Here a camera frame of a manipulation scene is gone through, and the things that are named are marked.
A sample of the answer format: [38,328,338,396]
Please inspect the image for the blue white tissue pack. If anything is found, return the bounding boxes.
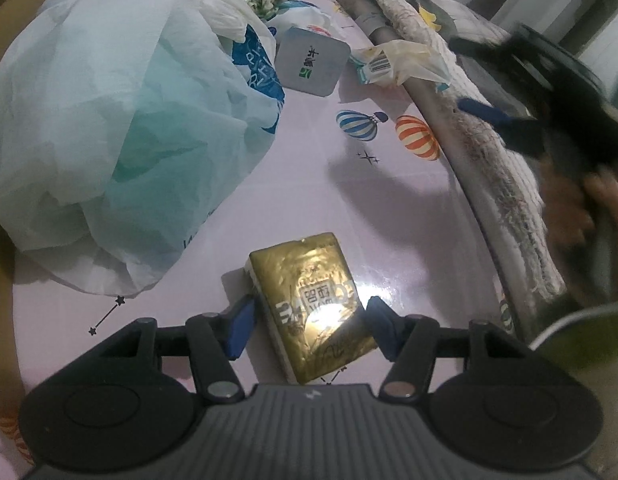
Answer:
[266,0,344,39]

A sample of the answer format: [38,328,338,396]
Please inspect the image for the clear plastic wrapper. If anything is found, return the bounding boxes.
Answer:
[350,39,451,90]

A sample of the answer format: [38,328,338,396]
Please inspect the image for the white square wipes pack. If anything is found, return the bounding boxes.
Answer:
[274,27,351,96]

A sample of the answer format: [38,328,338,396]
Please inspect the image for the person's right hand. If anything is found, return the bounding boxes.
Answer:
[540,157,618,307]

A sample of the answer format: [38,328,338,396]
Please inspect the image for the gold tissue pack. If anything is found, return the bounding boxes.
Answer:
[245,232,376,385]

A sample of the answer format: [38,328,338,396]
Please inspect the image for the large white plastic bag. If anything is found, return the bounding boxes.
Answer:
[0,0,284,296]

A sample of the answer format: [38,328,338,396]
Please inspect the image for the dark grey bed sheet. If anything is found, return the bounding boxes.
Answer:
[405,0,526,115]

